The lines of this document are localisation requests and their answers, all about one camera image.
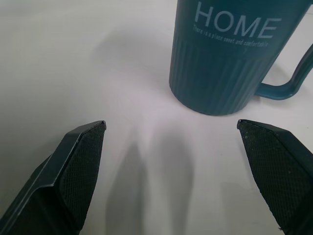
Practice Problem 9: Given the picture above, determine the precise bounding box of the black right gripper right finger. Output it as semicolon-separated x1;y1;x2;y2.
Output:
236;119;313;235

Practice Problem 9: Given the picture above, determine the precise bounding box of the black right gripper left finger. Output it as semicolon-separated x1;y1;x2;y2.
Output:
0;120;107;235

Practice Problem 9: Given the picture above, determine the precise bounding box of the dark teal HOME mug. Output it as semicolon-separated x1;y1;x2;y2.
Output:
168;0;313;116

